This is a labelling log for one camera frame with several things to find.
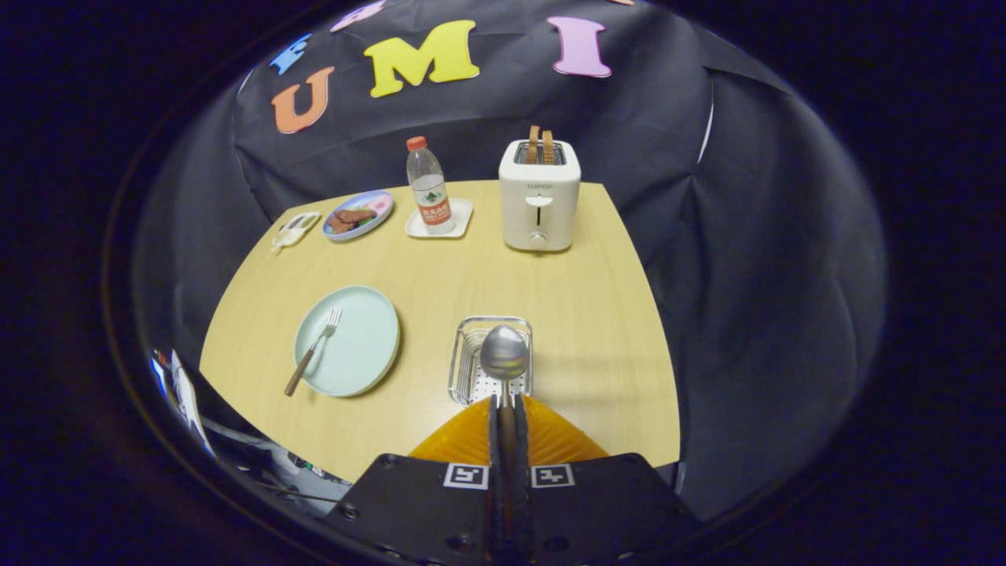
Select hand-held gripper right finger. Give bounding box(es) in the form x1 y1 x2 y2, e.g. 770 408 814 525
511 395 700 566

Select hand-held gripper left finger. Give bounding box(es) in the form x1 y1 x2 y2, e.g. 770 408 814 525
326 395 508 566

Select metal spoon wooden handle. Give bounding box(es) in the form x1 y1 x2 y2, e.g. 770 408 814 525
479 324 531 472

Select metal fork wooden handle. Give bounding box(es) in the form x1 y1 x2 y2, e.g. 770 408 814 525
285 307 343 396

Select clear mesh basket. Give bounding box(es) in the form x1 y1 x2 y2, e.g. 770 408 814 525
448 316 534 406

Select pale green plate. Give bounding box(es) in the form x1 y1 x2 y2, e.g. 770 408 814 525
294 285 402 398

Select white papers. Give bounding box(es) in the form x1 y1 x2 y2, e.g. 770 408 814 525
153 350 217 458

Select white square coaster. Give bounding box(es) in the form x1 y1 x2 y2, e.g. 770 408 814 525
406 198 474 239

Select brown meat slices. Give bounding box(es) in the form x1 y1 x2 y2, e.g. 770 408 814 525
328 208 376 234

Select small white divided dish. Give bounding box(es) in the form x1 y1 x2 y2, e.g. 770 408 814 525
271 211 322 254

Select blue patterned plate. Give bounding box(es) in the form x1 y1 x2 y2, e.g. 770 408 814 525
322 189 395 241

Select black backdrop cloth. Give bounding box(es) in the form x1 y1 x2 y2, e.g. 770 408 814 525
130 0 889 524

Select white toaster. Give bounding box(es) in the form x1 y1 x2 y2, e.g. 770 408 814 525
499 139 582 252

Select clear water bottle red cap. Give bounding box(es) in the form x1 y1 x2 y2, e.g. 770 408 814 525
406 136 455 235

